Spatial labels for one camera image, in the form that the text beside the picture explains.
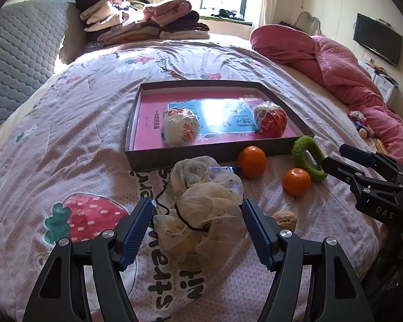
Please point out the pink fleece garment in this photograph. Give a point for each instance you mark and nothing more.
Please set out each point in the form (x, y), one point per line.
(173, 10)

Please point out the grey quilted mattress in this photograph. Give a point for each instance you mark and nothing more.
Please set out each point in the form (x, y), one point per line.
(23, 57)

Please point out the blue tissue packet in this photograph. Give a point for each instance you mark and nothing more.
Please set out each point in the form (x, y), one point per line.
(229, 171)

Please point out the pile of folded clothes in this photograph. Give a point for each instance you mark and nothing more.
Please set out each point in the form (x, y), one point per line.
(104, 15)

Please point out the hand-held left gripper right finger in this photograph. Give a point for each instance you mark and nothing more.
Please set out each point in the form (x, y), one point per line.
(258, 231)

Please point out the grey cardboard box tray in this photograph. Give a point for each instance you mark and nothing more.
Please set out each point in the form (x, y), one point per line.
(188, 156)

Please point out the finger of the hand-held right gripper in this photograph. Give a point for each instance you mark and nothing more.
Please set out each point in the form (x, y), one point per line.
(356, 154)
(339, 169)

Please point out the dark clothes on windowsill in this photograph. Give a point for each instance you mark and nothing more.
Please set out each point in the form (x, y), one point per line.
(230, 13)

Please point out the walnut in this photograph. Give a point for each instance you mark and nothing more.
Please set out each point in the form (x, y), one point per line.
(284, 220)

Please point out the red wrapped toy egg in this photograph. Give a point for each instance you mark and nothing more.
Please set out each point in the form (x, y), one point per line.
(272, 120)

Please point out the small orange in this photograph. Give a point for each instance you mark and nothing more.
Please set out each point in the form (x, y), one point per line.
(297, 181)

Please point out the pink quilted blanket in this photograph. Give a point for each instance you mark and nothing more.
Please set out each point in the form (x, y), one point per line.
(339, 73)

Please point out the colourful small toy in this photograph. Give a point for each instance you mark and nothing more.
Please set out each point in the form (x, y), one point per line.
(356, 115)

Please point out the yellowish folded garment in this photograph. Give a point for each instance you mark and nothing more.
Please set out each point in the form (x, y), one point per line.
(131, 35)

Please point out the white plastic storage box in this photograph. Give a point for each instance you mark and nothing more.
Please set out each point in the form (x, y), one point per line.
(381, 84)

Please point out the black flat television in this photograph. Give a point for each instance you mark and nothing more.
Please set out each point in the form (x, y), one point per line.
(377, 38)

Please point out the white wrapped toy egg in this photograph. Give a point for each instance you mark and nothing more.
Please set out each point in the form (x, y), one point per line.
(179, 129)

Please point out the large orange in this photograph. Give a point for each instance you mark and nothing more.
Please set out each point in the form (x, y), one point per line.
(252, 161)

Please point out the strawberry printed bedsheet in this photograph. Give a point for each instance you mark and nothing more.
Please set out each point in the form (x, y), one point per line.
(87, 124)

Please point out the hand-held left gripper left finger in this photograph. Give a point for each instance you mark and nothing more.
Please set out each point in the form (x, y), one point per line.
(137, 231)

